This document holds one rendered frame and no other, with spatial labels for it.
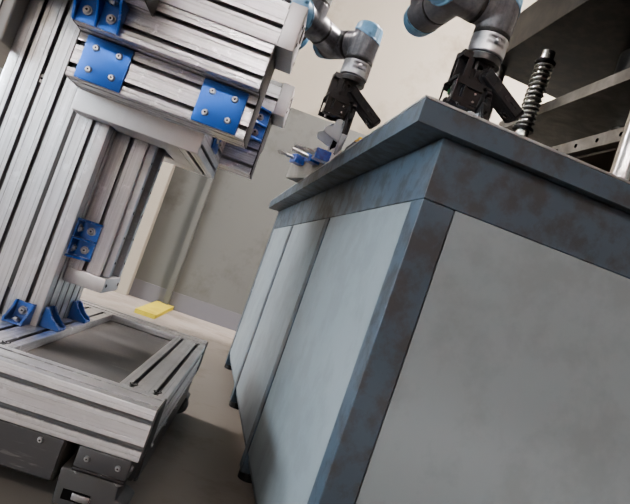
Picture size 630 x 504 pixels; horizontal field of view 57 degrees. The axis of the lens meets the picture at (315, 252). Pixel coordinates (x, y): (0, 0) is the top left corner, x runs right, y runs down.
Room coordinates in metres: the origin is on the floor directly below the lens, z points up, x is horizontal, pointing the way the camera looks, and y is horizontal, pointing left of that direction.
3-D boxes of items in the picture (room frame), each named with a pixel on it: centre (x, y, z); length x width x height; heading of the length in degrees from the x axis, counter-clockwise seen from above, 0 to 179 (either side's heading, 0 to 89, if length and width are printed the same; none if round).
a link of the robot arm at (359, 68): (1.52, 0.06, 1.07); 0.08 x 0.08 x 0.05
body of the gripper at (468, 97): (1.15, -0.18, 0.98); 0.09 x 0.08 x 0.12; 102
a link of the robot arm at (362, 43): (1.52, 0.06, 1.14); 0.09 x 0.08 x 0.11; 51
